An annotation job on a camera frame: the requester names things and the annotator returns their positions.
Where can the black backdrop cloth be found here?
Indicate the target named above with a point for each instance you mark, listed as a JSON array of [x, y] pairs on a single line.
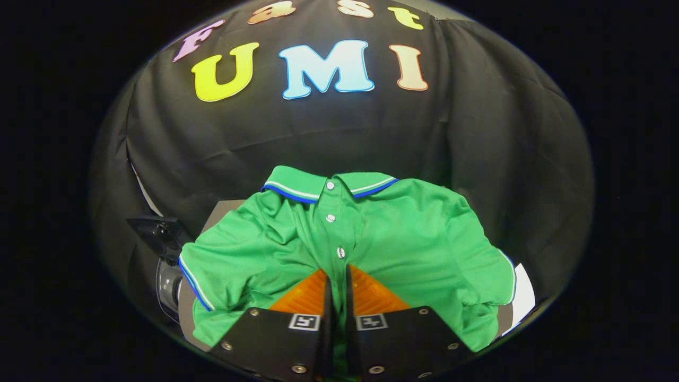
[[329, 138]]

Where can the grey cabinet with dark top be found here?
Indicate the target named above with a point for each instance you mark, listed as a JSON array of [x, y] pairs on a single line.
[[223, 217]]

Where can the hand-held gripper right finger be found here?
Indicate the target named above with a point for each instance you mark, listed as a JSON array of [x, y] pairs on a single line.
[[351, 318]]

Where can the green polo shirt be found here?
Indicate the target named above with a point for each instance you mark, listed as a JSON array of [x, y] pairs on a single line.
[[414, 244]]

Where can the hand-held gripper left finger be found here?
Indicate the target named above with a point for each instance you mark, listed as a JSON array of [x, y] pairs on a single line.
[[327, 318]]

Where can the white flat board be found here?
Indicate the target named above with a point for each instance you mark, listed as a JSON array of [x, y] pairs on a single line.
[[523, 297]]

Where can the dark washing machine lid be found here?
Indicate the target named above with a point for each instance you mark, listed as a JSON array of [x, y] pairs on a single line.
[[159, 233]]

